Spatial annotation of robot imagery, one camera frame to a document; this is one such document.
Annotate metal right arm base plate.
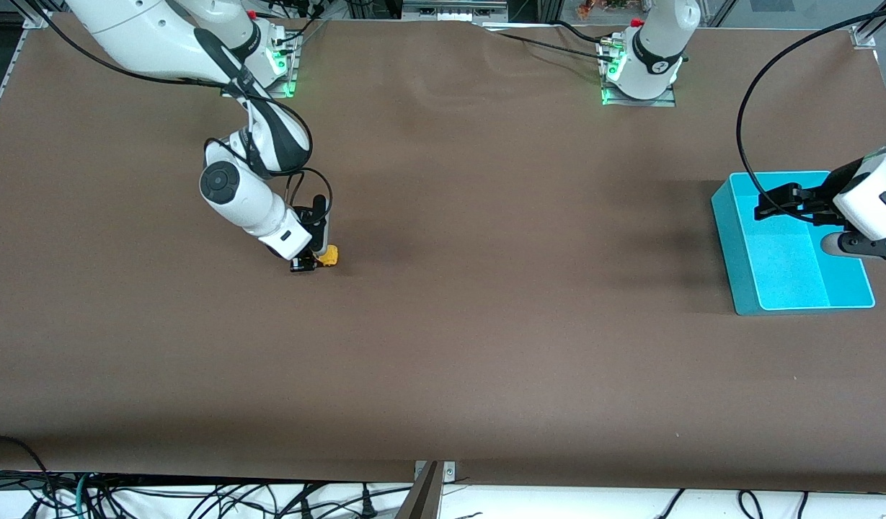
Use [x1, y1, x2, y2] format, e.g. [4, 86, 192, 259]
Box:
[266, 32, 300, 98]

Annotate orange background items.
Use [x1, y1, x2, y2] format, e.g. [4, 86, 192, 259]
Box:
[575, 0, 632, 19]

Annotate white power strip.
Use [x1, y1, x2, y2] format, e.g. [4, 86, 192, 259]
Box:
[402, 0, 509, 22]

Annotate black looping floor cable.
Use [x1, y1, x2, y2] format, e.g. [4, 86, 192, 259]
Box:
[0, 435, 61, 519]

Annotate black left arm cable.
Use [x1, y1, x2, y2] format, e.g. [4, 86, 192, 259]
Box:
[735, 4, 886, 221]

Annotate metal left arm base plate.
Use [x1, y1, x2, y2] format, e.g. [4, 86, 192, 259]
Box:
[600, 40, 678, 108]

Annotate turquoise plastic bin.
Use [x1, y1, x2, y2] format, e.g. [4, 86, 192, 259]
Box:
[711, 171, 877, 316]

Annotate metal table edge bracket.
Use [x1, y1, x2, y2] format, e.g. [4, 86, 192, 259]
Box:
[414, 461, 457, 483]

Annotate dark metal post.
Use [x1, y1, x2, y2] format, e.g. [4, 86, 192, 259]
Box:
[395, 461, 444, 519]

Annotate black cable on table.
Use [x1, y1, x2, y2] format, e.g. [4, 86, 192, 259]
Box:
[554, 20, 615, 45]
[479, 23, 611, 61]

